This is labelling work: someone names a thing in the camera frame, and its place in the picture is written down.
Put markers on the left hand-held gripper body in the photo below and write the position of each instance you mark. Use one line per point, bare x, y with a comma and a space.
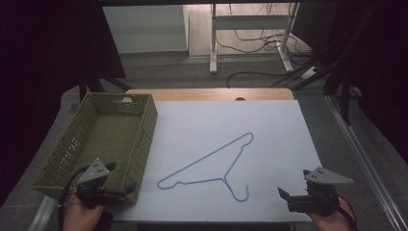
94, 171

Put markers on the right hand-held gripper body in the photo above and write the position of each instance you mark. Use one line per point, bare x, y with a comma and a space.
320, 199

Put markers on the olive green plastic basket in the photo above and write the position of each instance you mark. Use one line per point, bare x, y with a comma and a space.
112, 134

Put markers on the person's right hand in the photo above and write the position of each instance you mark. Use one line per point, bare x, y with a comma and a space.
333, 223

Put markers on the person's left hand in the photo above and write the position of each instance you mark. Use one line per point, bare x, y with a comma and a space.
78, 218

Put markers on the white table mat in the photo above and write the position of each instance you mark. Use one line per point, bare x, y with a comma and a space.
272, 134

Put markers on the black stand legs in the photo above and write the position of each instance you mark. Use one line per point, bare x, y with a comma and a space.
93, 84

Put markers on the white power strip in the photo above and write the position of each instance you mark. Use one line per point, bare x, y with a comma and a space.
309, 73

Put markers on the black curtain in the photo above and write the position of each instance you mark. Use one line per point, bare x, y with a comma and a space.
378, 64
48, 64

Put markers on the white board panel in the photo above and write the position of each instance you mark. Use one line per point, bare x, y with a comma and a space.
144, 29

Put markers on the long metal rail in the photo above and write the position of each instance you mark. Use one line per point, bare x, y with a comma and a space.
362, 154

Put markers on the short metal rail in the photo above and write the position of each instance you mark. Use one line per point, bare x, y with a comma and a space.
43, 213

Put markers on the white metal desk frame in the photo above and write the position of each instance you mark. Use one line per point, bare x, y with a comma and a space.
250, 22

